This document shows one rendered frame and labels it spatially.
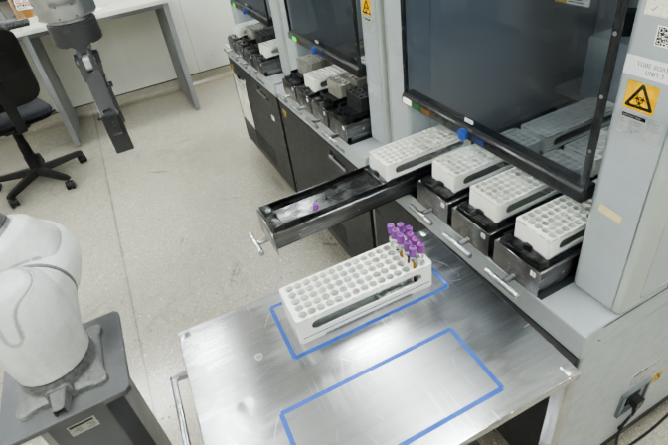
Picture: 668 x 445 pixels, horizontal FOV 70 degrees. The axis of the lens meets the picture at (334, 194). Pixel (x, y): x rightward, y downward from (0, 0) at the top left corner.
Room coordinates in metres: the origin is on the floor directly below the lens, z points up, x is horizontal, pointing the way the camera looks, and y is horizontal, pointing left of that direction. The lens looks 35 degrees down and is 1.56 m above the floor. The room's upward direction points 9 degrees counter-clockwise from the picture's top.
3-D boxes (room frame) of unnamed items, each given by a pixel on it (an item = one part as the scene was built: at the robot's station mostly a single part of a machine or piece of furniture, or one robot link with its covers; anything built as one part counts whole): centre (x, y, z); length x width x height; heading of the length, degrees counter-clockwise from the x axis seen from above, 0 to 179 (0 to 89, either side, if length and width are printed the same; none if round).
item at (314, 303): (0.68, -0.02, 0.85); 0.30 x 0.10 x 0.06; 110
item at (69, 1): (0.82, 0.38, 1.43); 0.09 x 0.09 x 0.06
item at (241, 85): (2.78, 0.47, 0.43); 0.27 x 0.02 x 0.36; 22
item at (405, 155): (1.19, -0.27, 0.83); 0.30 x 0.10 x 0.06; 112
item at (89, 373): (0.69, 0.65, 0.73); 0.22 x 0.18 x 0.06; 22
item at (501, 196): (0.95, -0.49, 0.83); 0.30 x 0.10 x 0.06; 112
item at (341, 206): (1.12, -0.10, 0.78); 0.73 x 0.14 x 0.09; 112
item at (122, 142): (0.76, 0.35, 1.23); 0.03 x 0.01 x 0.07; 112
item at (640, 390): (0.66, -0.71, 0.29); 0.11 x 0.03 x 0.10; 112
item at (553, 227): (0.81, -0.54, 0.83); 0.30 x 0.10 x 0.06; 112
